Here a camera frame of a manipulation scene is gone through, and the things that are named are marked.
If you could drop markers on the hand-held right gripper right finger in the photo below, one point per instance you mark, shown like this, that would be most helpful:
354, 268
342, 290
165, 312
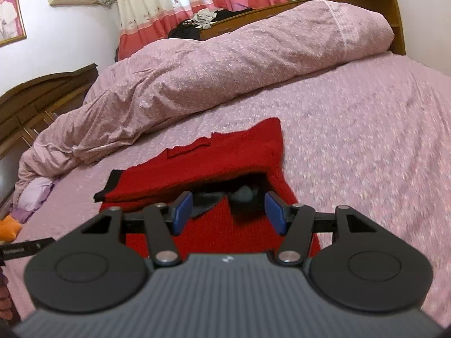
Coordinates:
275, 214

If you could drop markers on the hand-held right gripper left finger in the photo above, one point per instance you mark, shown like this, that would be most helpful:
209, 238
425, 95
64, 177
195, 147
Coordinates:
182, 214

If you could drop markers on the red knit cardigan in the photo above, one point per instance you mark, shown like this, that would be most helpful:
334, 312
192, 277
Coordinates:
225, 155

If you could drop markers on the black clothes pile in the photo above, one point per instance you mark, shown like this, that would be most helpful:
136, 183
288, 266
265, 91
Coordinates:
186, 31

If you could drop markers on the orange soft item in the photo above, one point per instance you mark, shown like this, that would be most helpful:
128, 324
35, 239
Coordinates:
8, 229

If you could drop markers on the purple pillow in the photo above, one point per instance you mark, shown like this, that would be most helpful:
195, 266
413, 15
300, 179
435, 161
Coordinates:
37, 193

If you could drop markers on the pink floral bed sheet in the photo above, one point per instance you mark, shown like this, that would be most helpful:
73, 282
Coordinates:
359, 141

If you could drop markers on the pink floral duvet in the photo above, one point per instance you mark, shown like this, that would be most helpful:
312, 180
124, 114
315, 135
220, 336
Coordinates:
211, 74

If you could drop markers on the grey cloth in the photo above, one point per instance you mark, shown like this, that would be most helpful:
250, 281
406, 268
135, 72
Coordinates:
204, 19

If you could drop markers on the floral window curtain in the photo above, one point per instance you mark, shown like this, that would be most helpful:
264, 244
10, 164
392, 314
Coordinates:
176, 3

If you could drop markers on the framed wall picture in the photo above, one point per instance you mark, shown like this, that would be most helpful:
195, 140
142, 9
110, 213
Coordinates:
10, 16

